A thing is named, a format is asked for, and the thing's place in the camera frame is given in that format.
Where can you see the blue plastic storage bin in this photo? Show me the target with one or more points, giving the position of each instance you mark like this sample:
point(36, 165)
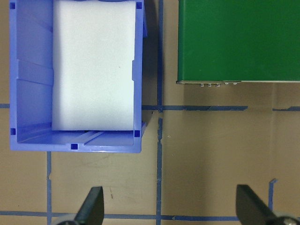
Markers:
point(30, 93)

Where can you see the white foam pad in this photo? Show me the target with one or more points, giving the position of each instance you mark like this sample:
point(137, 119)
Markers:
point(93, 70)

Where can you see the green conveyor belt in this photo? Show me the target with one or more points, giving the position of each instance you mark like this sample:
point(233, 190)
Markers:
point(234, 42)

